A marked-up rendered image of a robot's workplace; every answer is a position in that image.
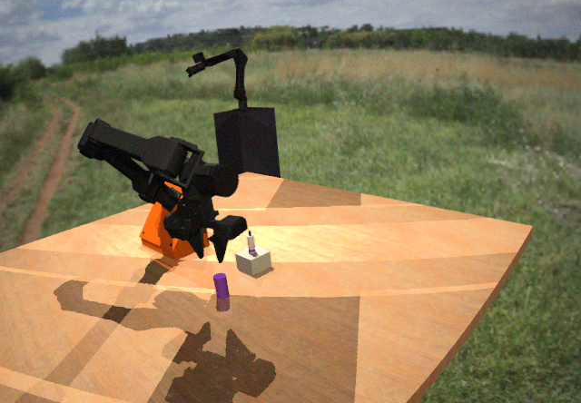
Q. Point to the white marker with black tip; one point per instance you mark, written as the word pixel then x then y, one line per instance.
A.
pixel 251 243

